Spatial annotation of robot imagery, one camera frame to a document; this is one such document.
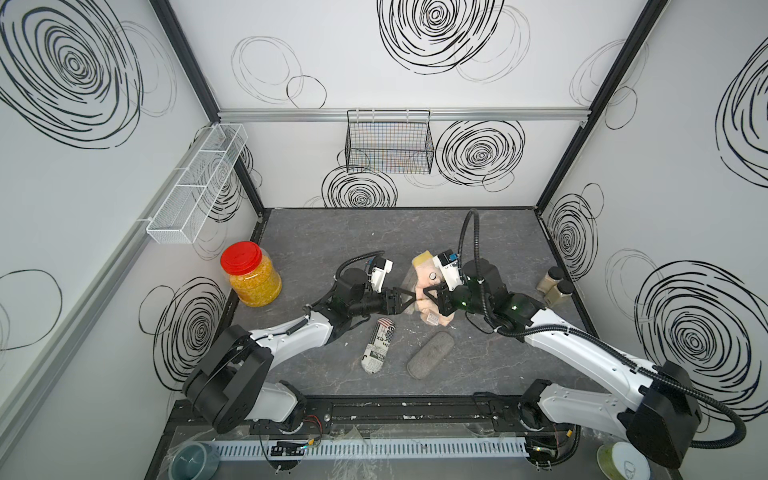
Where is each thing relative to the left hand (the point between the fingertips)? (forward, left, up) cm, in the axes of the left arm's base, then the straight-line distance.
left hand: (411, 299), depth 79 cm
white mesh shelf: (+15, +58, +18) cm, 63 cm away
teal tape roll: (-35, +49, -14) cm, 62 cm away
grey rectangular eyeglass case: (+3, +1, +2) cm, 4 cm away
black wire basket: (+72, +8, +2) cm, 72 cm away
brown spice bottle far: (+12, -44, -5) cm, 46 cm away
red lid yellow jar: (+6, +44, 0) cm, 45 cm away
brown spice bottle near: (+8, -46, -6) cm, 47 cm away
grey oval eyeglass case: (-10, -7, -12) cm, 17 cm away
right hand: (+1, -4, +4) cm, 5 cm away
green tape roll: (-33, -45, -8) cm, 56 cm away
